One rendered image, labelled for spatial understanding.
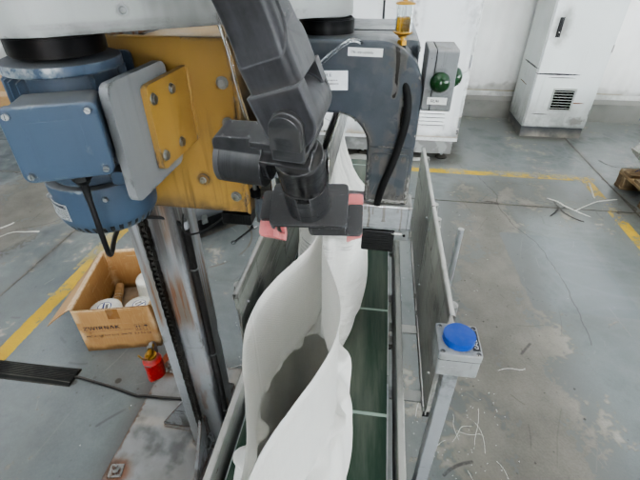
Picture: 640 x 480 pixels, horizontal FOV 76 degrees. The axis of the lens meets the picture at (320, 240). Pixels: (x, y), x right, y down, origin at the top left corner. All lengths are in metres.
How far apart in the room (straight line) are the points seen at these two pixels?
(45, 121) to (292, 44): 0.31
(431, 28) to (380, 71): 2.76
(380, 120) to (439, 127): 2.93
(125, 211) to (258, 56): 0.38
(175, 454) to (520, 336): 1.53
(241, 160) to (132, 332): 1.60
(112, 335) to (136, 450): 0.54
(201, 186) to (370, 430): 0.79
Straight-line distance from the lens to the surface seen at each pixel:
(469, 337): 0.84
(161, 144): 0.67
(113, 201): 0.68
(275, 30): 0.39
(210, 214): 2.60
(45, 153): 0.59
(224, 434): 1.21
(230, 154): 0.48
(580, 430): 1.93
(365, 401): 1.29
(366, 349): 1.41
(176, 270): 1.06
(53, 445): 1.90
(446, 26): 3.45
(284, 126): 0.40
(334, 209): 0.54
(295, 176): 0.45
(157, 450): 1.72
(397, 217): 0.78
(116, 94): 0.60
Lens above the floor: 1.44
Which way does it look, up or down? 35 degrees down
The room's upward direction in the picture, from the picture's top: straight up
